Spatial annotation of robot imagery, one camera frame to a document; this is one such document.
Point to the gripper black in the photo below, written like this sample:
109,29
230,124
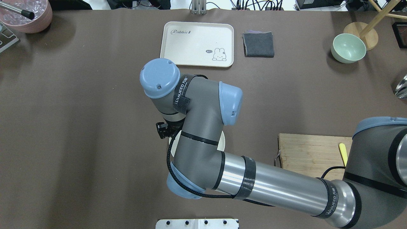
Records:
173,130

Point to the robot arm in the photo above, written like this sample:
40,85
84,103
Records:
371,193

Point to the cream rabbit tray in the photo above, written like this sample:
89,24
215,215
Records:
198,44

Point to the round cream plate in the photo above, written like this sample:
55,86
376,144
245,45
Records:
220,147

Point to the grey folded cloth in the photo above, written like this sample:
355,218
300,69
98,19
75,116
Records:
258,44

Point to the wooden cutting board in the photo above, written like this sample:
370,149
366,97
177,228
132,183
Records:
311,155

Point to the yellow plastic knife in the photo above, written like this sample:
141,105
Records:
343,152

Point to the pink bowl with ice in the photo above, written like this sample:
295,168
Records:
41,8

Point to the metal muddler black tip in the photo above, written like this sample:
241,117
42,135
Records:
17,10

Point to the white cup rack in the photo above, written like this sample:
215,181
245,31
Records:
7,38

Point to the mint green bowl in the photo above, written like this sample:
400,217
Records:
347,48

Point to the wooden mug tree stand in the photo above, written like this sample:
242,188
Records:
366,32

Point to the metal scoop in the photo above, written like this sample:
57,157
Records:
401,88

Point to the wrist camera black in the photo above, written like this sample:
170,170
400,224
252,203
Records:
162,130

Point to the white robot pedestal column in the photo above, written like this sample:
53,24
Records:
198,224

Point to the aluminium frame post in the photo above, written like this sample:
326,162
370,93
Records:
198,7

